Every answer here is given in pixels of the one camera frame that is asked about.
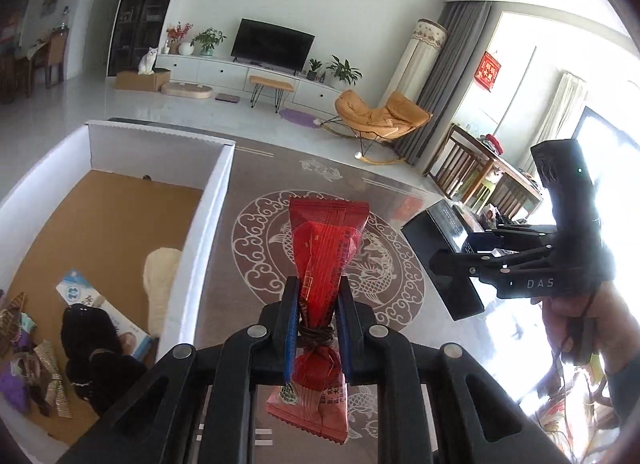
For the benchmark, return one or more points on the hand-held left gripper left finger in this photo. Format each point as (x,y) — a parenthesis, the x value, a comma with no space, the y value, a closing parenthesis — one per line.
(291,334)

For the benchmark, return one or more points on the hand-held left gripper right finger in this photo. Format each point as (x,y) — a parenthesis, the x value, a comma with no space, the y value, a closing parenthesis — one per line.
(345,334)

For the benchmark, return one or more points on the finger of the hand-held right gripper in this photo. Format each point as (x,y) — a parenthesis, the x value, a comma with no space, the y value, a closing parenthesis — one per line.
(480,264)
(520,239)

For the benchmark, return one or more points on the black box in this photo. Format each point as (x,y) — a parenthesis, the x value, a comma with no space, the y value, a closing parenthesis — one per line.
(460,299)

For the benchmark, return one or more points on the red snack packet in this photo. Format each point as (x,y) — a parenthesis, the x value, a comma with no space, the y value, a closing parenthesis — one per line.
(320,254)

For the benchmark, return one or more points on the white cardboard box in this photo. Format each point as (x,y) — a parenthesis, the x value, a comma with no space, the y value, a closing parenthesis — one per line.
(200,264)

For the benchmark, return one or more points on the cream knitted pouch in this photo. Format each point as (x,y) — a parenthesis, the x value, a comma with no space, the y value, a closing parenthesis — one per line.
(160,284)

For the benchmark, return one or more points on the blue and white medicine box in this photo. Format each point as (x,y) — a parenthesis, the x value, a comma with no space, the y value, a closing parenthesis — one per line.
(80,289)

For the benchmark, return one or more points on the gold mesh ribbon bow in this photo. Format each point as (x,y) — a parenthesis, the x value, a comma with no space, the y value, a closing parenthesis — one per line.
(59,394)
(12,309)

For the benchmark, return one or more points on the purple toy wand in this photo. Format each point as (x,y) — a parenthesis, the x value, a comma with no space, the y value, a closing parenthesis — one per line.
(12,389)

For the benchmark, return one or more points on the person's right forearm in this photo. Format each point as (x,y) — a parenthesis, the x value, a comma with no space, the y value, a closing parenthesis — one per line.
(625,394)

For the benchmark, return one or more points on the brown patterned glass desktop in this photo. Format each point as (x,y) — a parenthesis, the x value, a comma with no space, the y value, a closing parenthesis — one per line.
(260,169)

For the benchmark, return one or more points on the person's right hand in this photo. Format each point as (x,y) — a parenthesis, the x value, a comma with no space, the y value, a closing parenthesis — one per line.
(610,324)

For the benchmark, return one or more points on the pile of clutter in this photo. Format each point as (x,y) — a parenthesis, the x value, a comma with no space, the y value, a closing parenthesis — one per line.
(490,216)

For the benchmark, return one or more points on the wooden slatted chair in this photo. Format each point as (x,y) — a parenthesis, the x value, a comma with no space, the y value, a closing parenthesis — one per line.
(455,164)
(515,199)

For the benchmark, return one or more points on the green plastic stool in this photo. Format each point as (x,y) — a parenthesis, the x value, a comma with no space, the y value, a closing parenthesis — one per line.
(481,194)

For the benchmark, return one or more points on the red folded cloth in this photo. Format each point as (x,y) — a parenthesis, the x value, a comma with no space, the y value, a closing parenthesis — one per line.
(494,143)

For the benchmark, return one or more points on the white sheer curtain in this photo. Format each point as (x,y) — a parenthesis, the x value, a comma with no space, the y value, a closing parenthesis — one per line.
(555,119)

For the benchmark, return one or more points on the grey curtain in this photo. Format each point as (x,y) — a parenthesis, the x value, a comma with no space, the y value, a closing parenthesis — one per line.
(445,79)

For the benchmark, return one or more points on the orange rocking lounge chair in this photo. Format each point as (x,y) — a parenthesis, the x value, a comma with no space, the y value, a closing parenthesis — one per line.
(370,117)

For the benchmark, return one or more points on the floral patterned cloth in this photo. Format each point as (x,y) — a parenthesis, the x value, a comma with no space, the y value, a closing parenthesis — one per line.
(575,424)

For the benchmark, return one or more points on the cloth covered floor air conditioner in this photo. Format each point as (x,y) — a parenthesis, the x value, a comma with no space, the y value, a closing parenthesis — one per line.
(415,59)

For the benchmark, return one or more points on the purple round rug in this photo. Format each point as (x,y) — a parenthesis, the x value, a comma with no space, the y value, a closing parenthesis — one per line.
(297,118)

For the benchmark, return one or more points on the large green potted plant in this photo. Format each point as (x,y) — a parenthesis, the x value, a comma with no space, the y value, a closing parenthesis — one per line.
(345,69)

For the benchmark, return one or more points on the black floor scale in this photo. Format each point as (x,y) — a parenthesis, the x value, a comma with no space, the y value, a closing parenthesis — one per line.
(228,98)

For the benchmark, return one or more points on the wooden bench stool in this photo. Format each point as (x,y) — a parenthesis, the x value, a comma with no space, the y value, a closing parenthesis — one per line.
(270,82)

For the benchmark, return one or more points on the small green potted plant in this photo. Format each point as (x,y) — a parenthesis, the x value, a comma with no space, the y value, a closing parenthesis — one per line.
(314,68)

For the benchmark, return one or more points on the beige cat scratcher board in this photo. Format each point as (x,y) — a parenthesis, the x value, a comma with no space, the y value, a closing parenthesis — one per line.
(187,90)

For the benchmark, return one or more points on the white television cabinet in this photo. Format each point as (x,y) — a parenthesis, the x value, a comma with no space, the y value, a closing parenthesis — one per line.
(215,74)

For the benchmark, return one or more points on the black flat television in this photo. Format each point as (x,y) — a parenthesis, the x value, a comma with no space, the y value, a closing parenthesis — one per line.
(272,44)

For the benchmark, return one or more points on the brown cardboard box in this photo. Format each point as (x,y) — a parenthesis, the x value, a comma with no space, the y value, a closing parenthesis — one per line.
(140,82)

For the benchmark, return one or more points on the white round vase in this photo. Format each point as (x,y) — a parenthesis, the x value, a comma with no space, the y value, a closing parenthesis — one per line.
(185,49)

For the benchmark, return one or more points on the green plant in teal vase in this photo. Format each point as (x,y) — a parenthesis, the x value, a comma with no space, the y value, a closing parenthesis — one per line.
(209,39)

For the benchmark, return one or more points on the white cat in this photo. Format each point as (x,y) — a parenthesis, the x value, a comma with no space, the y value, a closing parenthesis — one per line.
(147,62)

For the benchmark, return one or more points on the red flowers in vase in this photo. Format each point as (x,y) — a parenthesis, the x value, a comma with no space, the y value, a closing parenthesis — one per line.
(176,34)

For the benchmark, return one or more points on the dark glass display cabinet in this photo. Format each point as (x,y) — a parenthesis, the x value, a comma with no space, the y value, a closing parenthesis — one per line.
(145,9)

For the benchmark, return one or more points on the tan backed dining chair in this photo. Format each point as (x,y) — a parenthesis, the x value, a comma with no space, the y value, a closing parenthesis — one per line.
(57,57)

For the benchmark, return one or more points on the red wall hanging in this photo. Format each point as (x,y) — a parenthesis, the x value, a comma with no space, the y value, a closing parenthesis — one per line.
(487,70)

